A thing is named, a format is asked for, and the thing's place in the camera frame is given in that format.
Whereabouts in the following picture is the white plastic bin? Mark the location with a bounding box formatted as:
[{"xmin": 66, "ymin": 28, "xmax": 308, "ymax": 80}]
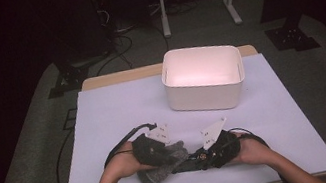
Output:
[{"xmin": 156, "ymin": 37, "xmax": 252, "ymax": 121}]

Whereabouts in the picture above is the person's left hand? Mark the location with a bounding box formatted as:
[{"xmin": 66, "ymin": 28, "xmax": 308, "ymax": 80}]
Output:
[{"xmin": 101, "ymin": 136, "xmax": 158, "ymax": 183}]

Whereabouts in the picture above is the right hand-held gripper cable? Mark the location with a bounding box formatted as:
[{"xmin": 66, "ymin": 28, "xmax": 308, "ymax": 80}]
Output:
[{"xmin": 227, "ymin": 118, "xmax": 298, "ymax": 183}]

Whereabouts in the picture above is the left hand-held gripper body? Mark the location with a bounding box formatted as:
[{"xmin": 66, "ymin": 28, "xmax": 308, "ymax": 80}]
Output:
[{"xmin": 128, "ymin": 122, "xmax": 179, "ymax": 172}]

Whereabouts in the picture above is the thin black floor cable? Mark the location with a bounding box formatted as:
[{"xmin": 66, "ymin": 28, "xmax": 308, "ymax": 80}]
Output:
[{"xmin": 47, "ymin": 128, "xmax": 84, "ymax": 183}]

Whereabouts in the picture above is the person's right hand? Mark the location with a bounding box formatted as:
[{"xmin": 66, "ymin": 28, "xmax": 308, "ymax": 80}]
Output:
[{"xmin": 225, "ymin": 126, "xmax": 282, "ymax": 176}]

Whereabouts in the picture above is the pale table sheet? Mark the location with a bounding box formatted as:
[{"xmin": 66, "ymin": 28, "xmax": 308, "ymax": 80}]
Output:
[{"xmin": 41, "ymin": 43, "xmax": 326, "ymax": 183}]

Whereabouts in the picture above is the grey fluffy cloth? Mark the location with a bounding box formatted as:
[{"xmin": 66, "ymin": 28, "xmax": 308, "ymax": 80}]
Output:
[{"xmin": 131, "ymin": 138, "xmax": 195, "ymax": 183}]

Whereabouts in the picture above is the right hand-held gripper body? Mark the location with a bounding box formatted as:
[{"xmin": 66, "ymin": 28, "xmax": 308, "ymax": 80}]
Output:
[{"xmin": 198, "ymin": 114, "xmax": 246, "ymax": 171}]

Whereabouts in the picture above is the black stand base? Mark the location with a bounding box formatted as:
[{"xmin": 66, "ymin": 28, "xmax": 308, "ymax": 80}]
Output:
[
  {"xmin": 262, "ymin": 11, "xmax": 322, "ymax": 58},
  {"xmin": 41, "ymin": 54, "xmax": 95, "ymax": 101}
]

